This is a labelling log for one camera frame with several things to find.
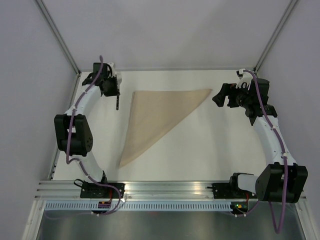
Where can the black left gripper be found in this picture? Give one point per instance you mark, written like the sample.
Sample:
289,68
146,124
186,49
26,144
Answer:
116,91

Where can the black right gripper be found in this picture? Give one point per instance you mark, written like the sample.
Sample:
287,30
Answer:
229,89

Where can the silver fork black handle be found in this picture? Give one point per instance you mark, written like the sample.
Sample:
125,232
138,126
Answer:
117,102

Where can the beige cloth napkin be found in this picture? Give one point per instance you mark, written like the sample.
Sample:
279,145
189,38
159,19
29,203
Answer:
153,114

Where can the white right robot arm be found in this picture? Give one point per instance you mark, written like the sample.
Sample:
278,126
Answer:
282,178

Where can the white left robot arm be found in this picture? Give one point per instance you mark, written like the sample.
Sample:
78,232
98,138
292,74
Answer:
73,134

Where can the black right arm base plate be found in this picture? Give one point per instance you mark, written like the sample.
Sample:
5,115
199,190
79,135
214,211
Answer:
224,190

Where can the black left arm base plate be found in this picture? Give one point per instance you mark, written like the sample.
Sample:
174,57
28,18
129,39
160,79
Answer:
89,190

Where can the left aluminium frame post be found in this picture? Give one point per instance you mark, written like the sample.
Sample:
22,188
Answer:
57,35

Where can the aluminium frame post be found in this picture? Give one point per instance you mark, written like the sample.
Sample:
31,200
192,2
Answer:
57,35
276,33

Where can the right aluminium frame post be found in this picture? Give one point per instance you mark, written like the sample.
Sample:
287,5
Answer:
276,33

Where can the white slotted cable duct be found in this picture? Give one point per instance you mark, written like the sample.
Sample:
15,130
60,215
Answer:
194,206

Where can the aluminium mounting rail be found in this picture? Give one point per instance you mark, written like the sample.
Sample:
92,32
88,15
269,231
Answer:
134,190

